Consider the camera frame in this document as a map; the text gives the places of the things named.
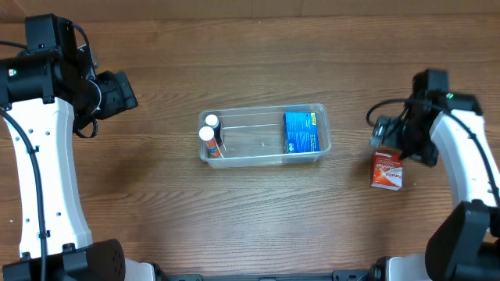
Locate red and white box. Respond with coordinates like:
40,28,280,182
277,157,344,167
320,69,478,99
370,150,403,190

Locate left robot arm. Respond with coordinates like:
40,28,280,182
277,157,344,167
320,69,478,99
1,14,161,280

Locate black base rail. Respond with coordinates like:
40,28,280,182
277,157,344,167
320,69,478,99
156,266,385,281

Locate blue box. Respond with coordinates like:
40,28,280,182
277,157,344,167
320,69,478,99
283,112,320,154

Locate clear plastic container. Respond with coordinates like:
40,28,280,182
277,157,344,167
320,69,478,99
198,103,332,169

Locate black bottle white cap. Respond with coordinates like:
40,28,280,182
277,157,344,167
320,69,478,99
205,114,223,146

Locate orange tube white cap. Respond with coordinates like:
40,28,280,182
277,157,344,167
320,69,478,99
198,126,223,158

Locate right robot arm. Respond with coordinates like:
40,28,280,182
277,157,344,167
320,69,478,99
361,69,499,280

